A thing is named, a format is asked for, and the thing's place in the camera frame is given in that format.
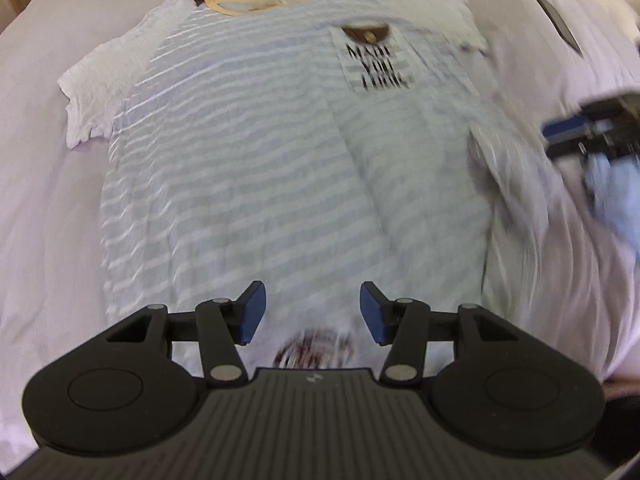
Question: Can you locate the striped grey t-shirt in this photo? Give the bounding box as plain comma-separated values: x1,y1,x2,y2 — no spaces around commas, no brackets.
57,0,556,368

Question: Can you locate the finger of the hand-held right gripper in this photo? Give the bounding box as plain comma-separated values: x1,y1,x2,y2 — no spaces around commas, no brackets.
546,140,608,160
541,113,593,142

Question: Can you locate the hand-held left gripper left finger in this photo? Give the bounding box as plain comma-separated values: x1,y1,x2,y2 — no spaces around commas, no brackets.
106,281,267,389

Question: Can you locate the dark slim object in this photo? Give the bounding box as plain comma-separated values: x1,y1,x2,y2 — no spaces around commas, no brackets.
532,0,584,56

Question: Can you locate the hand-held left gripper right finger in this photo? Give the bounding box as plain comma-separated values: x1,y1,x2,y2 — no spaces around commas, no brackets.
360,281,525,389

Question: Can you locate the light blue cloth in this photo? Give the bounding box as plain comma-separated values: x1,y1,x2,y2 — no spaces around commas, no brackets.
581,152,640,263

